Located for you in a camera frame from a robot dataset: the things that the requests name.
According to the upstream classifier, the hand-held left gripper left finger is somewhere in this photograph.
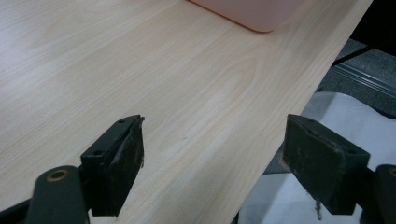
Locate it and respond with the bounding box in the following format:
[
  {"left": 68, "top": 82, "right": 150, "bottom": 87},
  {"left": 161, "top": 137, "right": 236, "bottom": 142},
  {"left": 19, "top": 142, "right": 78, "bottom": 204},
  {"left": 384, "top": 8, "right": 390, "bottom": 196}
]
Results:
[{"left": 79, "top": 114, "right": 146, "bottom": 217}]

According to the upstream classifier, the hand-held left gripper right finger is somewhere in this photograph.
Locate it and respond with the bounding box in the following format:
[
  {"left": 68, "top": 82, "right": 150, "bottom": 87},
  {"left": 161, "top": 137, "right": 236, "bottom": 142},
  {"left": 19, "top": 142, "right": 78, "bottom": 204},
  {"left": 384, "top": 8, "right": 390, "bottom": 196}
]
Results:
[{"left": 281, "top": 113, "right": 372, "bottom": 217}]

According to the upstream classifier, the white cloth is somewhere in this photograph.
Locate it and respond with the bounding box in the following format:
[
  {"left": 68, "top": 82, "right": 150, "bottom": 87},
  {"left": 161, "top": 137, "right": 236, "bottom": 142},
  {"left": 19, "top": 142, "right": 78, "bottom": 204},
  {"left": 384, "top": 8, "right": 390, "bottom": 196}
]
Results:
[{"left": 237, "top": 91, "right": 396, "bottom": 224}]

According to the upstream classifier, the pink tray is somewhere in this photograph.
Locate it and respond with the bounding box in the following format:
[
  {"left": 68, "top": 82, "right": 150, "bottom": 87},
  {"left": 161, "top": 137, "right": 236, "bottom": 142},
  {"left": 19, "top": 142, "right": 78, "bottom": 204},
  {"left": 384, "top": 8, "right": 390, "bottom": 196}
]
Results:
[{"left": 187, "top": 0, "right": 307, "bottom": 34}]

